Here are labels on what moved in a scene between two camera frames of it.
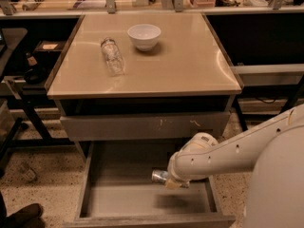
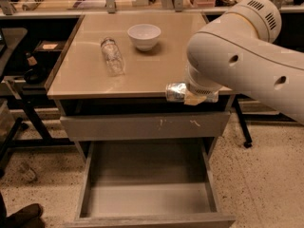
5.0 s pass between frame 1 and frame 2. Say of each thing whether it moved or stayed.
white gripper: moved
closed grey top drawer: stayed
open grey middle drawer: stayed
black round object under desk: stayed
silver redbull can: moved
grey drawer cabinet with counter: stayed
